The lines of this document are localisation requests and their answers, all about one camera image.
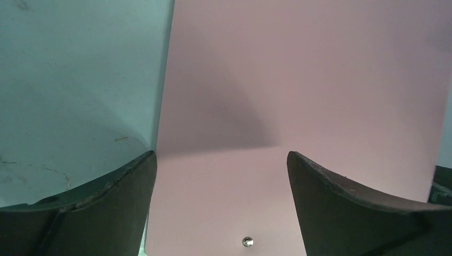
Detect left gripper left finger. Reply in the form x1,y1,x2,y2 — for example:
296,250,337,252
1,151,157,256

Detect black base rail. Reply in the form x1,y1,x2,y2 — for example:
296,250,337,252
428,165,451,206

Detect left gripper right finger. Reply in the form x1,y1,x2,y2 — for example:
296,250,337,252
287,151,451,255

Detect pink clipboard sheet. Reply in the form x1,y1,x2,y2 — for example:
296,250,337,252
146,1,451,255

